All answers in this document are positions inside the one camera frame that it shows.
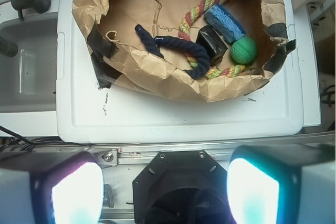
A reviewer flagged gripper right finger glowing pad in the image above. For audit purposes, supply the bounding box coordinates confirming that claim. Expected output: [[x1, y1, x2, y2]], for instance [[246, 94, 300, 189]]
[[226, 144, 335, 223]]

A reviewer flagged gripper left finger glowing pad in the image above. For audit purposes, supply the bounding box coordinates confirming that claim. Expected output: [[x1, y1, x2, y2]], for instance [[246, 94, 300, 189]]
[[1, 151, 104, 223]]

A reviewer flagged white plastic bin lid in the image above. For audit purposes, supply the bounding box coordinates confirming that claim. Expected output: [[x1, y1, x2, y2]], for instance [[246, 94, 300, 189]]
[[56, 0, 321, 145]]

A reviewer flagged green textured ball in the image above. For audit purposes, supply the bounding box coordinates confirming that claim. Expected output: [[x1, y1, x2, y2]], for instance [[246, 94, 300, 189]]
[[230, 37, 258, 65]]

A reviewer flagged black taped block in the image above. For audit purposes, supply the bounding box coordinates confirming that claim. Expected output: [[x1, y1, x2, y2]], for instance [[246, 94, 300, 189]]
[[196, 25, 228, 66]]

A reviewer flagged brown paper bag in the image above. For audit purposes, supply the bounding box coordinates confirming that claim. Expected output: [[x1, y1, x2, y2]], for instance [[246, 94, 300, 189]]
[[72, 0, 295, 102]]

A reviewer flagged blue sponge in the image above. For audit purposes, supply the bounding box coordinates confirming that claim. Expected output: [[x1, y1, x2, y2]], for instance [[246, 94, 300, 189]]
[[204, 4, 246, 44]]

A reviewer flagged silver corner bracket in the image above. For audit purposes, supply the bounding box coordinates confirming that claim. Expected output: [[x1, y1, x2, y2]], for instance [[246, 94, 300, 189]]
[[93, 148, 119, 168]]

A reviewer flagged aluminium rail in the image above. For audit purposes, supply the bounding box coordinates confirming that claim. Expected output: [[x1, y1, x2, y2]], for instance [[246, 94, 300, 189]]
[[0, 132, 336, 166]]

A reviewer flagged black octagonal mount plate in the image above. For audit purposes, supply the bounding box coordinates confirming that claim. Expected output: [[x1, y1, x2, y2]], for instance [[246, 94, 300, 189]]
[[132, 150, 235, 223]]

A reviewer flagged dark blue rope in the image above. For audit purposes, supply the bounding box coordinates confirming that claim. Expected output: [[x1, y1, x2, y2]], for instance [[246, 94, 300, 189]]
[[134, 24, 211, 80]]

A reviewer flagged multicolour braided rope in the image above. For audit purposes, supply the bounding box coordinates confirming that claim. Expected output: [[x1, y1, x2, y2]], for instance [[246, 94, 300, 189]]
[[178, 0, 246, 79]]

